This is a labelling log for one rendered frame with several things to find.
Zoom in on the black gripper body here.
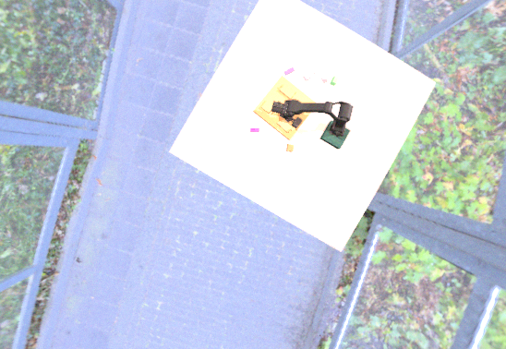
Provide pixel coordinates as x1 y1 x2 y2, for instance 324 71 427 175
281 114 303 128

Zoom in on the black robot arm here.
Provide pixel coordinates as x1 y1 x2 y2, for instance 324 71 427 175
271 99 353 137

